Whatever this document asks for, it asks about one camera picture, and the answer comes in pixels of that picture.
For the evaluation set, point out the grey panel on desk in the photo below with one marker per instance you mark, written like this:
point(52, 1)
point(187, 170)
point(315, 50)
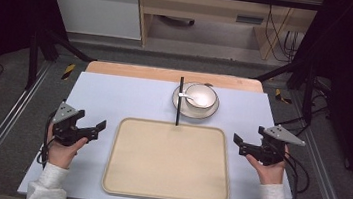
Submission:
point(249, 20)

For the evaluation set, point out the beige rectangular tray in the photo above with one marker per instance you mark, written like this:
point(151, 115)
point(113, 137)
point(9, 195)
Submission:
point(167, 165)

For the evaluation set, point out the wooden table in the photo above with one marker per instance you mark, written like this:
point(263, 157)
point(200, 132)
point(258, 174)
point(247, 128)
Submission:
point(154, 73)

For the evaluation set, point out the white spoon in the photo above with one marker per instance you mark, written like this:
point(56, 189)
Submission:
point(187, 96)

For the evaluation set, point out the black metal stand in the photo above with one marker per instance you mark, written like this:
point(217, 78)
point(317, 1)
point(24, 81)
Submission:
point(304, 77)
point(41, 47)

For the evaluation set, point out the person's right hand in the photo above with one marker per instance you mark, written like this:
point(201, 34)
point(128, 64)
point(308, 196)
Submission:
point(270, 174)

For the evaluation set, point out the light wooden desk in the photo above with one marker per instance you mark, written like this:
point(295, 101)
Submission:
point(208, 6)

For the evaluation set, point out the silver metal rail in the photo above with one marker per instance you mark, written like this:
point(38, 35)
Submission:
point(326, 180)
point(3, 126)

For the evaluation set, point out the white cabinet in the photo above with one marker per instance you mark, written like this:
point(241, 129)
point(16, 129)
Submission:
point(97, 10)

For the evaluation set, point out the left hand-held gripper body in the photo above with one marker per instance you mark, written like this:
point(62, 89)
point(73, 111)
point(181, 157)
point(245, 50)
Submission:
point(64, 127)

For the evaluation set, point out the yellow and black floor tape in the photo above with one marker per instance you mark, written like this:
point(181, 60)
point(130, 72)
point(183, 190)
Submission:
point(281, 96)
point(68, 71)

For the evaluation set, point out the white bowl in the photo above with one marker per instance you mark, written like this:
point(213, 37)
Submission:
point(203, 96)

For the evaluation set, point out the person's left hand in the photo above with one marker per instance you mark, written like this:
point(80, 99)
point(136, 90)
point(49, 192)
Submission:
point(62, 153)

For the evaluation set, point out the black chopstick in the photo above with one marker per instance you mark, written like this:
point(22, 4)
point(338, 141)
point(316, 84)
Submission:
point(178, 110)

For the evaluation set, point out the white plate with dark rim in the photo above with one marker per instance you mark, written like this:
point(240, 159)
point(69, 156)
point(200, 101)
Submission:
point(193, 112)

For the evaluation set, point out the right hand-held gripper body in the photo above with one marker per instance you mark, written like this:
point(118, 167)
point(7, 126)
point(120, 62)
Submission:
point(271, 147)

